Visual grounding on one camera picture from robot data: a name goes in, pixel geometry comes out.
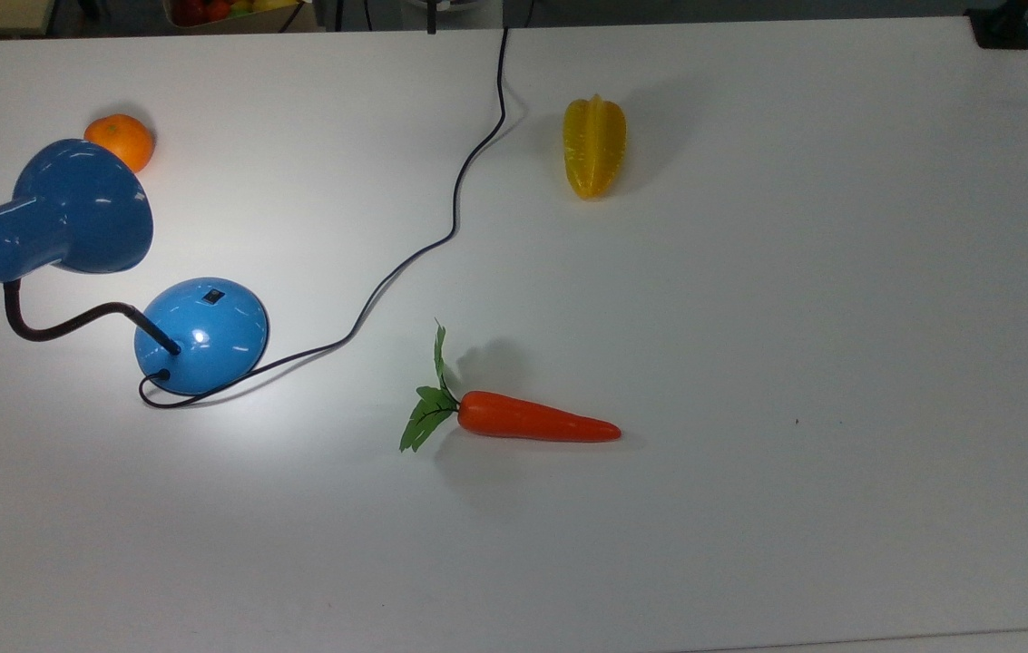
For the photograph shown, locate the blue gooseneck desk lamp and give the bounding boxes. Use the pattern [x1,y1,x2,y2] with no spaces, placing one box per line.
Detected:
[0,138,270,397]

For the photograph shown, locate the yellow toy starfruit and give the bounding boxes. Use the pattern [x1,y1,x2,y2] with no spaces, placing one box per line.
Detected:
[563,93,628,200]

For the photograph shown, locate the clear bowl of toy fruit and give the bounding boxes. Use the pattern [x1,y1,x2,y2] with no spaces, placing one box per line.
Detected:
[162,0,306,29]

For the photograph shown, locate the orange tangerine fruit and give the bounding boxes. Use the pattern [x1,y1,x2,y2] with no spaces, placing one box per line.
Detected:
[83,113,156,174]

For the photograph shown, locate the orange toy carrot green leaves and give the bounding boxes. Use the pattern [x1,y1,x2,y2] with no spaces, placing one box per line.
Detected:
[399,319,622,453]

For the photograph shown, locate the black table clamp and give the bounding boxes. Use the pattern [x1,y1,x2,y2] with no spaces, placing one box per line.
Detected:
[965,0,1028,51]

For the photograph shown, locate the black lamp power cable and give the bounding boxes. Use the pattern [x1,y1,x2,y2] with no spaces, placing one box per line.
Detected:
[138,27,512,410]

